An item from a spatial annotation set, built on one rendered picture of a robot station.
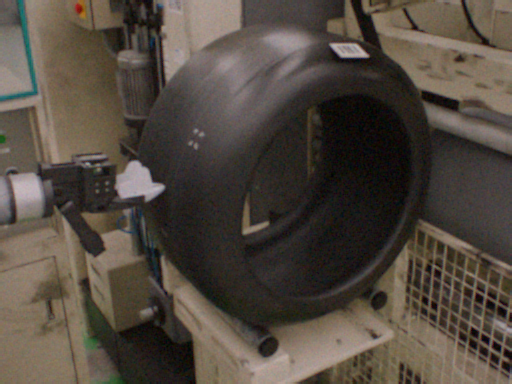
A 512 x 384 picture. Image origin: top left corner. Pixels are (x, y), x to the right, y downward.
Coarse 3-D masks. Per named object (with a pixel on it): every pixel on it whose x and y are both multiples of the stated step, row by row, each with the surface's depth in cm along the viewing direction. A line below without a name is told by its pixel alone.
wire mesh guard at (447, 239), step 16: (416, 224) 150; (448, 240) 143; (416, 256) 154; (480, 256) 136; (432, 272) 151; (432, 288) 153; (496, 288) 136; (496, 304) 136; (400, 320) 166; (448, 320) 150; (464, 320) 146; (416, 336) 161; (496, 352) 140; (336, 368) 200; (432, 368) 159
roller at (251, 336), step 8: (232, 320) 133; (240, 320) 131; (240, 328) 131; (248, 328) 129; (256, 328) 128; (264, 328) 128; (248, 336) 128; (256, 336) 127; (264, 336) 126; (272, 336) 126; (256, 344) 126; (264, 344) 125; (272, 344) 126; (264, 352) 125; (272, 352) 126
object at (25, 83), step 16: (0, 0) 146; (16, 0) 148; (0, 16) 148; (16, 16) 149; (0, 32) 149; (16, 32) 151; (0, 48) 150; (16, 48) 152; (0, 64) 151; (16, 64) 153; (32, 64) 154; (0, 80) 152; (16, 80) 154; (32, 80) 156; (0, 96) 153; (16, 96) 155
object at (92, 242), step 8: (64, 208) 103; (72, 208) 103; (64, 216) 103; (72, 216) 104; (80, 216) 104; (72, 224) 104; (80, 224) 105; (88, 224) 106; (80, 232) 105; (88, 232) 106; (96, 232) 109; (80, 240) 109; (88, 240) 106; (96, 240) 107; (88, 248) 107; (96, 248) 108; (104, 248) 108; (96, 256) 108
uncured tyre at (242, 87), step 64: (192, 64) 119; (256, 64) 108; (320, 64) 109; (384, 64) 117; (192, 128) 108; (256, 128) 105; (384, 128) 144; (192, 192) 107; (320, 192) 155; (384, 192) 146; (192, 256) 112; (256, 256) 151; (320, 256) 150; (384, 256) 132; (256, 320) 123
